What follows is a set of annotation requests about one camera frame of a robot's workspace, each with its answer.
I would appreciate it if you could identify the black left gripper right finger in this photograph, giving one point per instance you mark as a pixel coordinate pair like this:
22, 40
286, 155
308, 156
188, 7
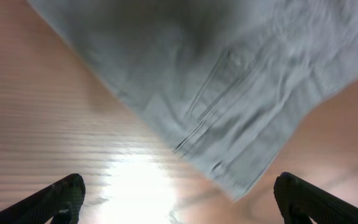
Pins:
300, 202

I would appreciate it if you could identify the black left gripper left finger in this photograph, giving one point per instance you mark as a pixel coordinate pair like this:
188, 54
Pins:
58, 203

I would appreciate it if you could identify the grey shorts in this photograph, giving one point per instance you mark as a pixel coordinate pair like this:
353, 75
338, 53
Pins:
224, 83

